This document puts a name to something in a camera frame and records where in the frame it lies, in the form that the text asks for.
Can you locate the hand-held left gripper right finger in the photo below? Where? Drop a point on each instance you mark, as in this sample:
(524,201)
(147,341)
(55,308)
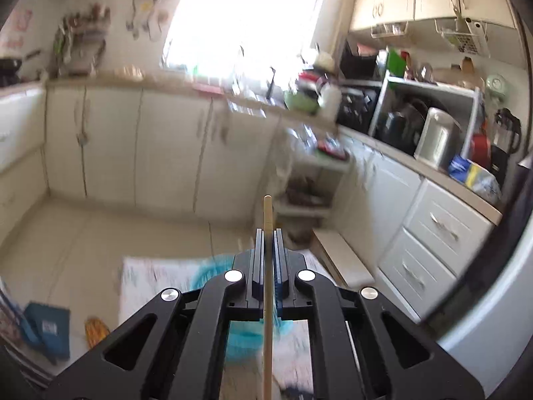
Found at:
(278,266)

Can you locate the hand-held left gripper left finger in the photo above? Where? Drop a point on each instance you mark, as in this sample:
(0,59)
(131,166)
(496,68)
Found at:
(259,266)

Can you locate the wooden chopstick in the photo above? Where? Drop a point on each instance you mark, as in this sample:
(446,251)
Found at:
(268,216)

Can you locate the blue plastic basket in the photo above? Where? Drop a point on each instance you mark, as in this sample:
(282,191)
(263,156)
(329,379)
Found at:
(241,339)

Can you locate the white step board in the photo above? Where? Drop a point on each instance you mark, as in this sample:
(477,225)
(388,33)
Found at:
(345,258)

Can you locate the white storage cart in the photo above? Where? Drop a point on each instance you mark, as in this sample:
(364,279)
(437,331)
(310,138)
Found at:
(308,166)

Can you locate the patterned white mat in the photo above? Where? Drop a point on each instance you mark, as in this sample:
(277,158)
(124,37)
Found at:
(154,279)

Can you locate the dark utensil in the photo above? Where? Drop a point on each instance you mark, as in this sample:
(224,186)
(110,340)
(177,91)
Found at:
(295,392)

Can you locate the white drawer cabinet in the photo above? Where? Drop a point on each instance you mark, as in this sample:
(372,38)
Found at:
(433,233)

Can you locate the green bowl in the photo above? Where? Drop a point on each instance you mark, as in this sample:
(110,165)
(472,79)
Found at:
(300,102)

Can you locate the white plastic jug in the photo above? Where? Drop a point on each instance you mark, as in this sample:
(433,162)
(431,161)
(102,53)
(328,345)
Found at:
(331,102)

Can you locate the orange slipper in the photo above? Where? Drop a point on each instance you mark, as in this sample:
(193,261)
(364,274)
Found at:
(96,332)

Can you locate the black cooking pot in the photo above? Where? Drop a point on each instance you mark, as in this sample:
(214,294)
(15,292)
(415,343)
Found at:
(397,131)

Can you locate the cream lower cabinets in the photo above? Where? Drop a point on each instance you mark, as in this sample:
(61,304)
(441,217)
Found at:
(116,141)

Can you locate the silver thermos pot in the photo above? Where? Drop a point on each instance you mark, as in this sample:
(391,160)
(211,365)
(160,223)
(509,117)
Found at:
(437,137)

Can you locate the white refrigerator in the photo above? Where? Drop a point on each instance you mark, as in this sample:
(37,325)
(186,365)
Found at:
(487,321)

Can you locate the blue and yellow bag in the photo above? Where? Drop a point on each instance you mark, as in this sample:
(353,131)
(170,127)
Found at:
(474,177)

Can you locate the blue box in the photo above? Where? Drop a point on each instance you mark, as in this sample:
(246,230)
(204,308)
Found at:
(50,327)

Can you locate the black microwave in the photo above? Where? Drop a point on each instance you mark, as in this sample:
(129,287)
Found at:
(360,60)

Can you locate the red pot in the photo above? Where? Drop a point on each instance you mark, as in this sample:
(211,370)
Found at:
(482,150)

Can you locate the green cutting board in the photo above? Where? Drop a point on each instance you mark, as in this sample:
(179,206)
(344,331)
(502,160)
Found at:
(396,63)

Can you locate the white counter shelf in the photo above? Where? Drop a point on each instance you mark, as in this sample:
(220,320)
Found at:
(433,89)

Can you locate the dark metal rack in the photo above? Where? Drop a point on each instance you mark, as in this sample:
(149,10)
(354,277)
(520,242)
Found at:
(21,341)

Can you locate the kitchen window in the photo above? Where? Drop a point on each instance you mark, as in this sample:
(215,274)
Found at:
(241,12)

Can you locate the hanging kitchen tools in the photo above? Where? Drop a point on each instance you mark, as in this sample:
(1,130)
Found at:
(145,12)

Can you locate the pale green round appliance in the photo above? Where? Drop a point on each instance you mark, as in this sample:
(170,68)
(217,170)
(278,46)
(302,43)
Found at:
(497,86)

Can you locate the black frying pan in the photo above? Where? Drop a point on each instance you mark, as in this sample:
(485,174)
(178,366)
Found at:
(12,68)

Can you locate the wall spice rack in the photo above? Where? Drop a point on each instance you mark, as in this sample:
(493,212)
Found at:
(79,41)

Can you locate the pink wall poster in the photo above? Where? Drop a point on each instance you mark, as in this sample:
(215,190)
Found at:
(16,29)

